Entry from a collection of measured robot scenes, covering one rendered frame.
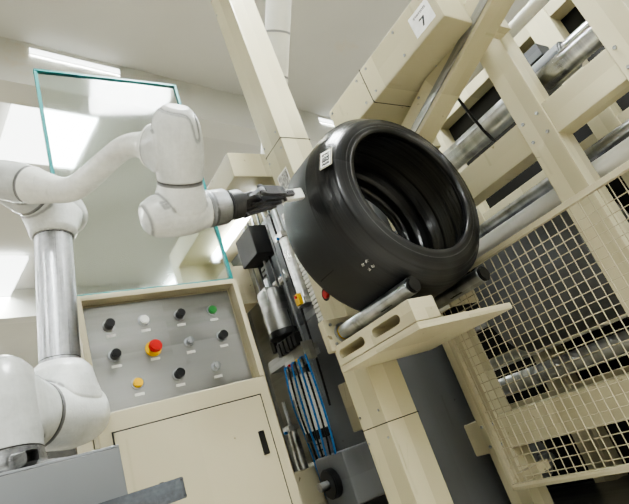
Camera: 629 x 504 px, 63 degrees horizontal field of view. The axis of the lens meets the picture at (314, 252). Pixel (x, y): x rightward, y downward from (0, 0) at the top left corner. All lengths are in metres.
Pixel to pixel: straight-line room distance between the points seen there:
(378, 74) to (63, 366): 1.34
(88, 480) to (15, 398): 0.23
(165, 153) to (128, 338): 0.79
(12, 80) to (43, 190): 2.46
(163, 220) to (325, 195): 0.42
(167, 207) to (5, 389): 0.50
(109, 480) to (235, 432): 0.60
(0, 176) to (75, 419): 0.64
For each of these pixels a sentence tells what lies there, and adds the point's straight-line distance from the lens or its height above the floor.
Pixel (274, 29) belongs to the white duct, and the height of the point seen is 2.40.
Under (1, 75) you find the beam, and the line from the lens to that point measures 3.88.
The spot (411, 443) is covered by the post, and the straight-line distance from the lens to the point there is 1.62.
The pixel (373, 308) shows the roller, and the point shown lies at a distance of 1.40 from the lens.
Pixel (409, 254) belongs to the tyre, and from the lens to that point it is 1.34.
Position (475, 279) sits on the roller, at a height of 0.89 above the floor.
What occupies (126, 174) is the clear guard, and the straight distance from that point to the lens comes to 2.04.
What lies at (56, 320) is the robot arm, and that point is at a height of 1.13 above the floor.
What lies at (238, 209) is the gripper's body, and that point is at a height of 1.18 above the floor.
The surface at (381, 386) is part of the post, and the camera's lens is 1.61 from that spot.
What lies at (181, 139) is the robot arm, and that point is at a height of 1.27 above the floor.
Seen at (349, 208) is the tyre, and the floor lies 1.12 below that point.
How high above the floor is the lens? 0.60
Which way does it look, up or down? 21 degrees up
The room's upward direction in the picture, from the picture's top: 20 degrees counter-clockwise
